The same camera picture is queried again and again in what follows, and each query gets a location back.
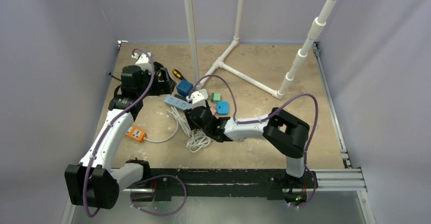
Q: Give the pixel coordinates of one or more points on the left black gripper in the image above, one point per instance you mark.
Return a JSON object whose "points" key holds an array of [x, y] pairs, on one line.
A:
{"points": [[165, 87]]}

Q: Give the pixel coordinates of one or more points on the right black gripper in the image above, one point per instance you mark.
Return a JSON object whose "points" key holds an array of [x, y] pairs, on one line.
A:
{"points": [[197, 114]]}

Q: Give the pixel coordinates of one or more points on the blue cube socket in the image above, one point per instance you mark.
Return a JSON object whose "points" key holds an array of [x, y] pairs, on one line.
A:
{"points": [[184, 88]]}

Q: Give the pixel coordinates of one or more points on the light blue plug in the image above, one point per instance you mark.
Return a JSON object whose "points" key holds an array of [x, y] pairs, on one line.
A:
{"points": [[222, 108]]}

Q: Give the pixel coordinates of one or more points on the green plug adapter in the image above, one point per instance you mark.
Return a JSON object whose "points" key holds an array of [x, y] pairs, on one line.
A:
{"points": [[215, 97]]}

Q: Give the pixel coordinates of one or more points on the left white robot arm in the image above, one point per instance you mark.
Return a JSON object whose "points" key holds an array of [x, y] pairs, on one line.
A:
{"points": [[91, 183]]}

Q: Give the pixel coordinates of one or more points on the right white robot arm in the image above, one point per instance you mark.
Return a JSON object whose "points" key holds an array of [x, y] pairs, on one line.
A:
{"points": [[284, 131]]}

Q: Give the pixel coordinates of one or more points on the light blue power strip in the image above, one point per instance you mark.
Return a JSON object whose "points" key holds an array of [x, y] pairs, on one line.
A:
{"points": [[177, 103]]}

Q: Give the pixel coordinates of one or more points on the yellow black screwdriver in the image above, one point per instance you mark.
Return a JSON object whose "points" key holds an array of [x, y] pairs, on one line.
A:
{"points": [[178, 74]]}

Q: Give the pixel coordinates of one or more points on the orange power strip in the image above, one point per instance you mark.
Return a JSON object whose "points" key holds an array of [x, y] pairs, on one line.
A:
{"points": [[136, 133]]}

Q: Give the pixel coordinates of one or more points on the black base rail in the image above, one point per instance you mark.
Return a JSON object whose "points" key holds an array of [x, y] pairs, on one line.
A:
{"points": [[272, 184]]}

